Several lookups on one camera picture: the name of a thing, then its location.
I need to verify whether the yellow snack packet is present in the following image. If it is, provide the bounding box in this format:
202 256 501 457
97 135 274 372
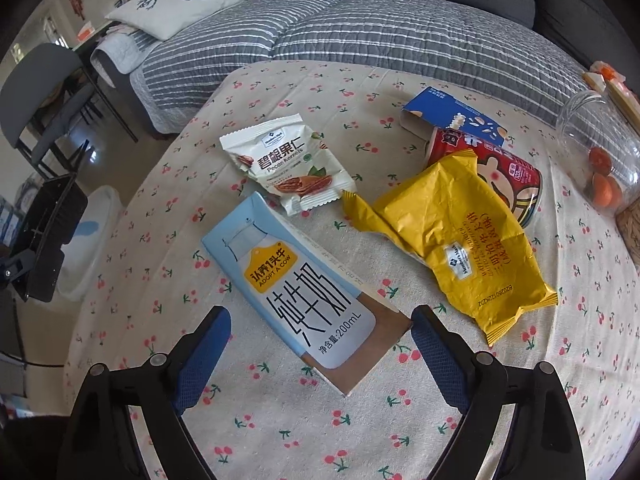
341 150 559 347

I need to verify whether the cherry print tablecloth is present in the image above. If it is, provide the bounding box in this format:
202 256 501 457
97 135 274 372
62 60 640 480

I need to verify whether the grey striped blanket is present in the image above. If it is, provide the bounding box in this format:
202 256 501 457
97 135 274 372
129 0 601 137

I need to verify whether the dark blue carton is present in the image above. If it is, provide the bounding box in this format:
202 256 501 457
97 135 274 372
400 85 511 149

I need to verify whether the white deer pillow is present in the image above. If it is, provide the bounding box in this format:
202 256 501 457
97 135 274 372
105 0 250 41

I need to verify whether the jar of wooden clothespins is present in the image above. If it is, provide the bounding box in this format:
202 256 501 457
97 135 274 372
615 209 640 247

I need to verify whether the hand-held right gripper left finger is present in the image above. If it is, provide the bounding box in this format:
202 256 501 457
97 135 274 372
57 305 233 480

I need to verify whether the clear glass jar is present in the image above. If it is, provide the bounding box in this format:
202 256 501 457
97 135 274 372
556 91 640 217

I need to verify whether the light grey quilted blanket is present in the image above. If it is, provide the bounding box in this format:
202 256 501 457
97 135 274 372
90 24 167 83

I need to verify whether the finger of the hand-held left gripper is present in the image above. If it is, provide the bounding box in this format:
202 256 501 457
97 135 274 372
0 251 35 288

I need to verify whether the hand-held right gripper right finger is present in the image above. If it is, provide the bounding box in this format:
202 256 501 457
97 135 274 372
410 304 587 480

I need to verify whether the white trash bin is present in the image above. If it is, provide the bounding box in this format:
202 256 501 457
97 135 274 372
54 185 127 303

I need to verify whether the grey chair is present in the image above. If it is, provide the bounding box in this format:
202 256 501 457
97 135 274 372
0 42 139 177

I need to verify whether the black plastic tray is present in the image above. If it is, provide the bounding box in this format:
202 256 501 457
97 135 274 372
10 172 89 304

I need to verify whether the white nut packet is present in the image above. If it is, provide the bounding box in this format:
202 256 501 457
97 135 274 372
220 114 358 217

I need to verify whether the light blue milk carton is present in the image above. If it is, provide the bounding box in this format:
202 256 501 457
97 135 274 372
201 191 412 395

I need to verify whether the red can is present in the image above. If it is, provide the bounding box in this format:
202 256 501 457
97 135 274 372
426 127 544 227

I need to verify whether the bamboo jar lid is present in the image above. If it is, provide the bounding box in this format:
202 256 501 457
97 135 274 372
582 62 640 128

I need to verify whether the black cable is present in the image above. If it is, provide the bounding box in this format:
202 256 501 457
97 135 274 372
0 349 67 369

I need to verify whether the small orange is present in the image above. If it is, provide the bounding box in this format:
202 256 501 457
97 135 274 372
592 172 624 209
588 147 612 174

